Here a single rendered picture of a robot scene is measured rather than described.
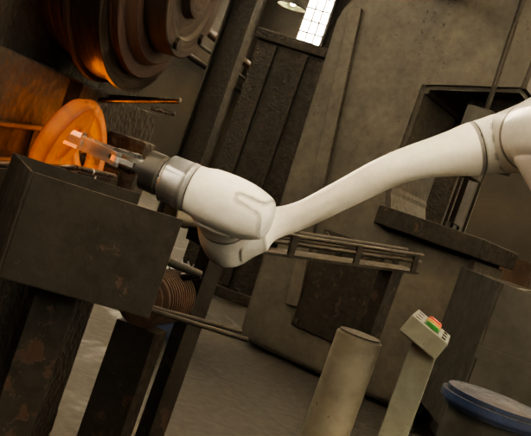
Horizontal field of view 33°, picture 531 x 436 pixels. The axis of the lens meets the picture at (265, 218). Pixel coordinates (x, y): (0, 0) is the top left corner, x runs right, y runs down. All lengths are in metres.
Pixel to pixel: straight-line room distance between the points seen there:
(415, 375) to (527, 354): 1.38
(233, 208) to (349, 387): 0.85
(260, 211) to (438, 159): 0.34
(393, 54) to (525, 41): 0.62
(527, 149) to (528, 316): 2.14
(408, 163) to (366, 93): 2.85
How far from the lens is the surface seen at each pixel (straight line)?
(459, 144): 1.67
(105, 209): 1.17
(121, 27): 1.71
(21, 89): 1.70
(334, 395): 2.30
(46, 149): 1.65
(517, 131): 1.56
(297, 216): 1.74
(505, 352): 3.64
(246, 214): 1.57
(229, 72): 10.75
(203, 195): 1.58
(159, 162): 1.63
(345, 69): 4.53
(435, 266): 4.24
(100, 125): 1.92
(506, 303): 3.61
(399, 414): 2.34
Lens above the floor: 0.80
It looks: 2 degrees down
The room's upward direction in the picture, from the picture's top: 19 degrees clockwise
